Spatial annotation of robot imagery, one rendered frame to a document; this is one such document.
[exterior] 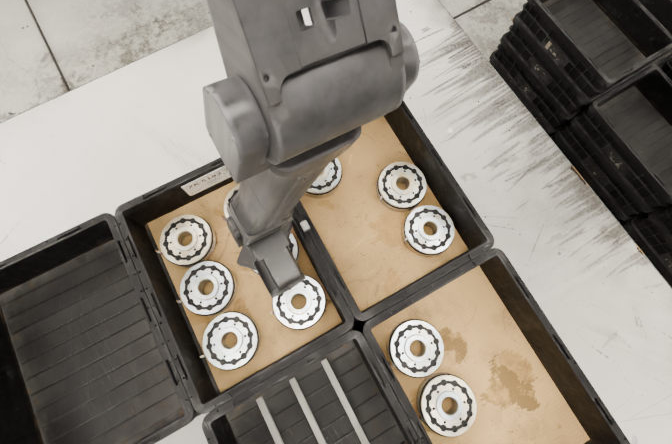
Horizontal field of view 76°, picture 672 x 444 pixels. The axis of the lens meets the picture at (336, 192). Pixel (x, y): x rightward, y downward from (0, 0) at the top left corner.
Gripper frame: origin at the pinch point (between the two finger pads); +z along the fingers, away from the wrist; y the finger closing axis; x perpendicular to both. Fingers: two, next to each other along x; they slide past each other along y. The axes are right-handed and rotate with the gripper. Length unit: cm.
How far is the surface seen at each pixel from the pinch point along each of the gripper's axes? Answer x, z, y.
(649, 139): -103, 52, 81
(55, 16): 148, 91, 83
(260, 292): 0.0, 6.0, -8.1
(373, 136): -12.2, 6.6, 31.6
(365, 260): -18.2, 6.1, 4.3
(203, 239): 13.8, 3.0, -1.9
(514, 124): -46, 20, 52
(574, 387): -59, -1, -7
